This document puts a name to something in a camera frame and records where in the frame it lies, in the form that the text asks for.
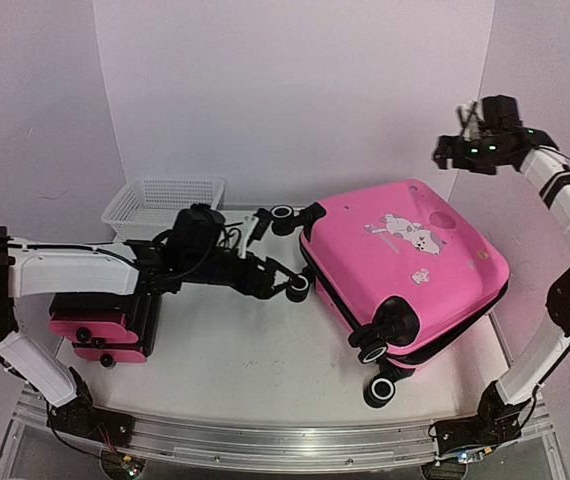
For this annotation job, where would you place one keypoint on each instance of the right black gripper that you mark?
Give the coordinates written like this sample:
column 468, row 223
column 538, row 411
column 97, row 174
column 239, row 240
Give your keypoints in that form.
column 446, row 152

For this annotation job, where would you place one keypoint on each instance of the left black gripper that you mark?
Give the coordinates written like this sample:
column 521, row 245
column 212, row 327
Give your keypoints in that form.
column 249, row 287

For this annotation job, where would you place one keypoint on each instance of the pink hard-shell suitcase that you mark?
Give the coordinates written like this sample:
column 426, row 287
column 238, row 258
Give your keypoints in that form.
column 401, row 268

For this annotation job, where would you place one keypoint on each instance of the white plastic mesh basket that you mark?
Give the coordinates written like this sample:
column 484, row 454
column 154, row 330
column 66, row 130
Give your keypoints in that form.
column 144, row 208

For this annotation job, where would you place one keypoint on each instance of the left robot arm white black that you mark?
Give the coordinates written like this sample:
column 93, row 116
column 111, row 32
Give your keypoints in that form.
column 33, row 268

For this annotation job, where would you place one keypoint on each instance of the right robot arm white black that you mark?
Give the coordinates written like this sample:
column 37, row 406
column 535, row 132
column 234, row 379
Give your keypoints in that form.
column 515, row 186

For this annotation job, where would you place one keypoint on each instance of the pink and black folded case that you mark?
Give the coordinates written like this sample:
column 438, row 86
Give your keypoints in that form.
column 107, row 328

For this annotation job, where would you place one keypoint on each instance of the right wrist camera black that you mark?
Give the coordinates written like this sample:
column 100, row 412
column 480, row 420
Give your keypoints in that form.
column 489, row 115

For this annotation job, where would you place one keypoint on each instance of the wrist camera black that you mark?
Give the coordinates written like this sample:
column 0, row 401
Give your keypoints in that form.
column 489, row 115
column 195, row 233

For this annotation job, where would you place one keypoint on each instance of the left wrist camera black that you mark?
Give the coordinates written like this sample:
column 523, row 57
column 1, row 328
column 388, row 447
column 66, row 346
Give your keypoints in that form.
column 195, row 233

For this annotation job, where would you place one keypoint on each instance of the curved aluminium rail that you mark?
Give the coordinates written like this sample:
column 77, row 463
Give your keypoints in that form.
column 306, row 449

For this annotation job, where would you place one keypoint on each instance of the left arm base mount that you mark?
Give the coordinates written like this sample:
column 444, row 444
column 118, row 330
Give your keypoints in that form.
column 80, row 418

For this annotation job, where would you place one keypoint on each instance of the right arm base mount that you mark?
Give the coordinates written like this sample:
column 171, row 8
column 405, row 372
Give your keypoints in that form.
column 494, row 423

